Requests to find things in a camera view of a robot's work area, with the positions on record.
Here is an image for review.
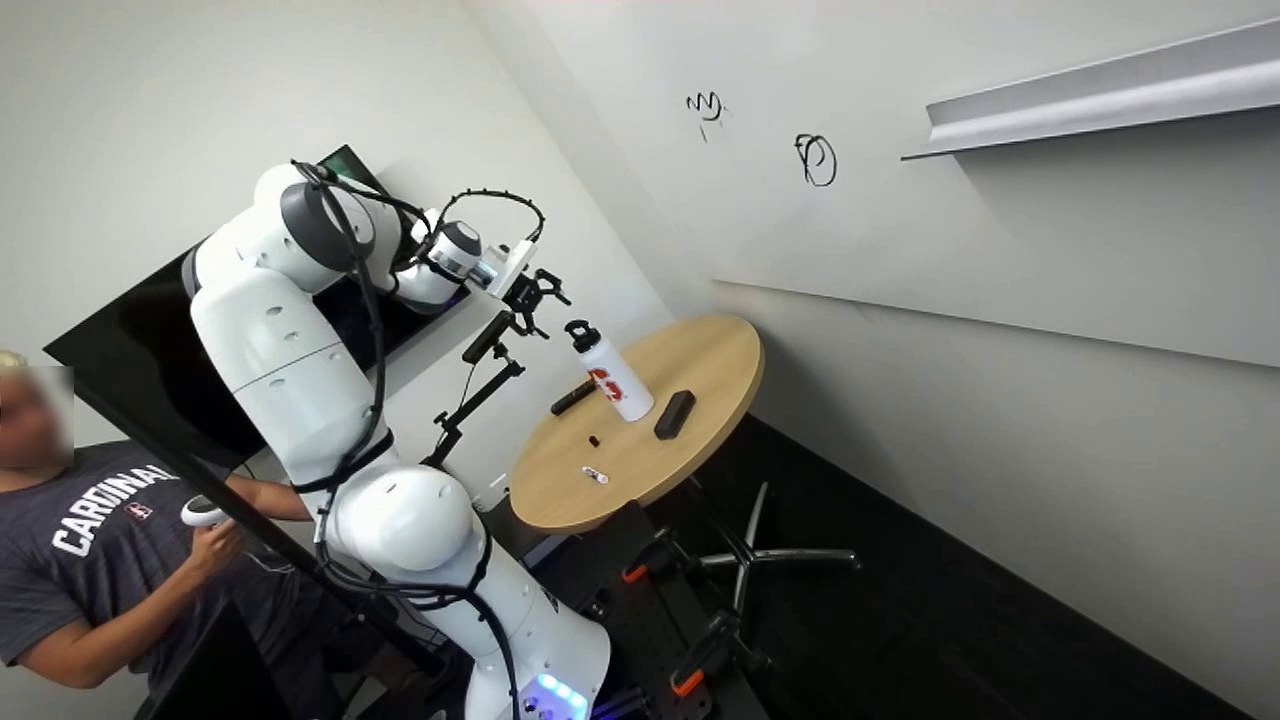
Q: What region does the whiteboard marker pen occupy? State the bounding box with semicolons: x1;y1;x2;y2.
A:
547;377;604;419

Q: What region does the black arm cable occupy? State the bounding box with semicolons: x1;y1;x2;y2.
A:
287;155;552;720

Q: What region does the white water bottle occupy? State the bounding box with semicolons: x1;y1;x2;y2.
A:
576;335;660;429

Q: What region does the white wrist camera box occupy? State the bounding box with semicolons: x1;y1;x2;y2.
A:
492;236;541;300

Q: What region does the black stereo camera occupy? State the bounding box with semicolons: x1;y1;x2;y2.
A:
460;313;521;369

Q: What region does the round wooden table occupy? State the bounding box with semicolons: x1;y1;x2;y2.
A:
508;313;769;536

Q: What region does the white handheld controller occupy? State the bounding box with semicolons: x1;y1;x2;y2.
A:
174;491;231;536

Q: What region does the silver star table base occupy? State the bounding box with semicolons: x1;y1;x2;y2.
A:
692;479;862;634

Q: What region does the orange black clamp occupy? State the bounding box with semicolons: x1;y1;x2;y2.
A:
664;625;751;710
610;523;682;591

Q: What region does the person in grey shirt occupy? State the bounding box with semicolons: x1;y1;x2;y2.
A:
0;351;261;694

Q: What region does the black wall monitor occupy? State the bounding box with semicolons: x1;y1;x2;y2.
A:
38;142;471;488

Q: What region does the grey wall ledge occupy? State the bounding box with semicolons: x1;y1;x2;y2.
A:
896;11;1280;166

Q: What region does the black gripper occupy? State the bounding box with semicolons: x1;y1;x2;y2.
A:
499;263;576;344

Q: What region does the black oblong eraser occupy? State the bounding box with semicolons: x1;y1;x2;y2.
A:
651;387;698;445

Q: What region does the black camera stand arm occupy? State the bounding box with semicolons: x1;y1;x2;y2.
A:
429;350;526;471

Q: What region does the person left forearm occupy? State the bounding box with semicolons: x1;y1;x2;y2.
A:
220;471;318;527

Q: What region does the person right hand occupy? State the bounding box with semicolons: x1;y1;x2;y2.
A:
183;516;250;581

